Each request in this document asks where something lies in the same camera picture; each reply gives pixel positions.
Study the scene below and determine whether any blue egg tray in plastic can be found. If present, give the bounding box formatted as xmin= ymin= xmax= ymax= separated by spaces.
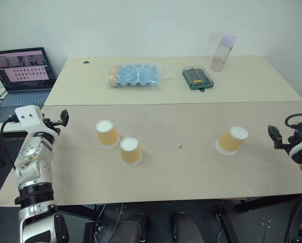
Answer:
xmin=104 ymin=63 xmax=176 ymax=93

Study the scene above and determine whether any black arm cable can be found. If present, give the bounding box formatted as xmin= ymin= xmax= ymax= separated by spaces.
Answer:
xmin=284 ymin=113 xmax=302 ymax=130
xmin=0 ymin=114 xmax=19 ymax=175

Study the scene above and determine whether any open blue laptop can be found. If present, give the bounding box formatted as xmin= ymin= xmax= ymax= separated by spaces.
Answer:
xmin=0 ymin=47 xmax=57 ymax=119

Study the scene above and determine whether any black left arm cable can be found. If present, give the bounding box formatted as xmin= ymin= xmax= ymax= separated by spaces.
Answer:
xmin=0 ymin=114 xmax=19 ymax=175

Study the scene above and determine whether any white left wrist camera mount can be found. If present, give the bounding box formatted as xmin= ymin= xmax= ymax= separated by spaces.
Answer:
xmin=15 ymin=105 xmax=44 ymax=133

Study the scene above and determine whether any dark rounded shape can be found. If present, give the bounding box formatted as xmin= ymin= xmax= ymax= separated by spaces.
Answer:
xmin=171 ymin=212 xmax=205 ymax=243
xmin=109 ymin=213 xmax=151 ymax=243

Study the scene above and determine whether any green screwdriver bit case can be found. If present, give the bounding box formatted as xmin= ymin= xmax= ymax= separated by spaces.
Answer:
xmin=182 ymin=66 xmax=215 ymax=93

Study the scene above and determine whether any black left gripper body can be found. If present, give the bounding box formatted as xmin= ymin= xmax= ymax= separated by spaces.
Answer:
xmin=41 ymin=114 xmax=63 ymax=134

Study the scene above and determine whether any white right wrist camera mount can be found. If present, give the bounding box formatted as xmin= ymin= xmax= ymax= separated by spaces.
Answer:
xmin=287 ymin=134 xmax=302 ymax=157

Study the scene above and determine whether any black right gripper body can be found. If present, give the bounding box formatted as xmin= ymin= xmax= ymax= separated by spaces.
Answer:
xmin=282 ymin=122 xmax=302 ymax=150

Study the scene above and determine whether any clear bottle lavender cap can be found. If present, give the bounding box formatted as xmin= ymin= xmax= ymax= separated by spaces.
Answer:
xmin=210 ymin=34 xmax=237 ymax=73

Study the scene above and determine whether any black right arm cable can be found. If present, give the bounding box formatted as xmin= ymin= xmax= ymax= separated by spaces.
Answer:
xmin=284 ymin=113 xmax=302 ymax=130

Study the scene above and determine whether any orange paper cup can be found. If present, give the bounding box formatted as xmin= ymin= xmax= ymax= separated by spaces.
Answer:
xmin=119 ymin=136 xmax=143 ymax=168
xmin=215 ymin=126 xmax=249 ymax=156
xmin=95 ymin=119 xmax=120 ymax=149

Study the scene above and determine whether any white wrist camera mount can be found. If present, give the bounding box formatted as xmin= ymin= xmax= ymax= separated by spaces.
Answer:
xmin=15 ymin=105 xmax=44 ymax=133
xmin=287 ymin=134 xmax=302 ymax=157

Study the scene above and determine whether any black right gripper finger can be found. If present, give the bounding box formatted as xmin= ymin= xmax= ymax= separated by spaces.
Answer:
xmin=268 ymin=124 xmax=283 ymax=143
xmin=273 ymin=140 xmax=289 ymax=150

